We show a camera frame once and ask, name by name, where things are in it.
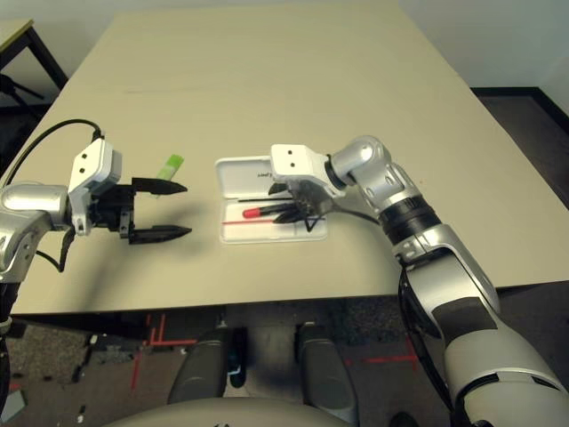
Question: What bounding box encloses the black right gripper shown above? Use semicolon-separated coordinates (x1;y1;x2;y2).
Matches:
268;180;333;224

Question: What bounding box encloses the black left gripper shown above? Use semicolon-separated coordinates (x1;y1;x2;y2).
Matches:
88;176;193;246

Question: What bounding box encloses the black marker with red cap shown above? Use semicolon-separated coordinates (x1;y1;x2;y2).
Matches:
242;202;297;220

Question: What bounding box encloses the white hinged pencil case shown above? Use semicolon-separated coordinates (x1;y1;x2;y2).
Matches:
214;155;330;245

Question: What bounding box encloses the grey robot left leg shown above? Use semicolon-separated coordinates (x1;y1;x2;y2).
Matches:
168;340;232;404

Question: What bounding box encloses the grey robot leg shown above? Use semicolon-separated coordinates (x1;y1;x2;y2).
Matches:
295;324;357;423
168;340;232;404

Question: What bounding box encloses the black device with cyan light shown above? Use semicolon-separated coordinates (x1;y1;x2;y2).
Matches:
226;328;248;388

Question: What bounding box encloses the grey robot right leg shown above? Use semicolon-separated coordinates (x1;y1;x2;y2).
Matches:
295;324;357;423

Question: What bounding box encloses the black tripod stand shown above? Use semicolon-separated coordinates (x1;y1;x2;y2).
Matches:
0;73;45;112

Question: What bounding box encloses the light grey robot torso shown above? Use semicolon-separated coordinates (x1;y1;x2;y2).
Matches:
101;395;357;427

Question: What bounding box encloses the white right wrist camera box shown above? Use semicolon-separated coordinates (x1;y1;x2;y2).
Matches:
269;143;348;201

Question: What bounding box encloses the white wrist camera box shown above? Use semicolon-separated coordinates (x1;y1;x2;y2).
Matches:
269;143;348;201
68;139;124;237

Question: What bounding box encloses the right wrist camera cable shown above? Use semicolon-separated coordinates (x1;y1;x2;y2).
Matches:
303;205;459;415

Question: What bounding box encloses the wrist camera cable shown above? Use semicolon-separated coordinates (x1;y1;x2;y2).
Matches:
0;118;104;273
303;205;459;415

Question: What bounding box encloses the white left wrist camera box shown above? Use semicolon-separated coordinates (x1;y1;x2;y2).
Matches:
68;139;124;237

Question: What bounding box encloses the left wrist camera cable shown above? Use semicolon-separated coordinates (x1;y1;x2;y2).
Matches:
0;118;104;273

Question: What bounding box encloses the side table with black frame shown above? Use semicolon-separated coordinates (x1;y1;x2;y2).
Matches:
0;18;68;84

